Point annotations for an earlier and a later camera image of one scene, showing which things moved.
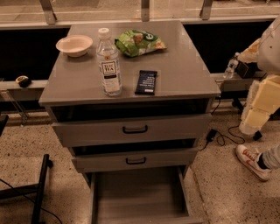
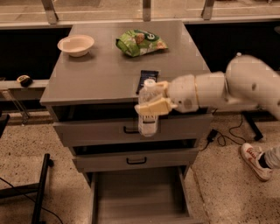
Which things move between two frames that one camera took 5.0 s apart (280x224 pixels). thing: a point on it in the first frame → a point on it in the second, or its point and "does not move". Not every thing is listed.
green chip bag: x=136 y=42 does not move
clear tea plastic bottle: x=108 y=63 → x=148 y=123
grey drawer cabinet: x=131 y=99 does not move
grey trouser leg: x=271 y=157 does not move
